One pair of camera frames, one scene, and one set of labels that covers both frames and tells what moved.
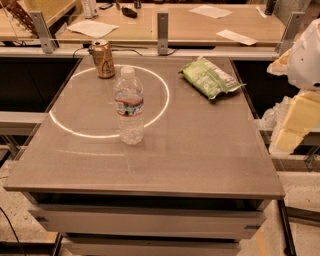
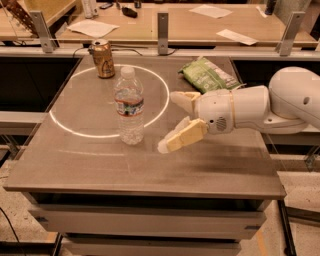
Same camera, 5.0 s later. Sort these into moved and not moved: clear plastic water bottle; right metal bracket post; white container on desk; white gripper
Moved: white gripper
Not moved: right metal bracket post; white container on desk; clear plastic water bottle
